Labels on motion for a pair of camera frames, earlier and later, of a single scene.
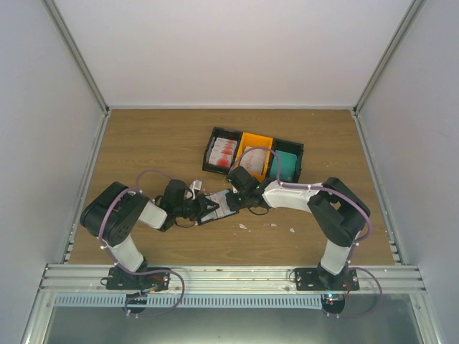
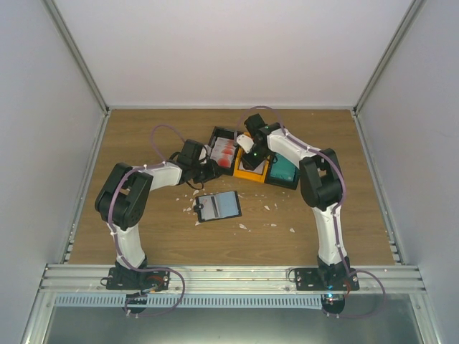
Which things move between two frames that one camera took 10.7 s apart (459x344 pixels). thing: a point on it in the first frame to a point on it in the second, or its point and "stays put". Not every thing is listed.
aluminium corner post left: x=74 y=49 stays put
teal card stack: x=287 y=163 stays put
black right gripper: x=232 y=204 to x=251 y=164
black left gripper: x=202 y=211 to x=212 y=170
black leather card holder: x=223 y=210 stays put
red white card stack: x=222 y=153 stays put
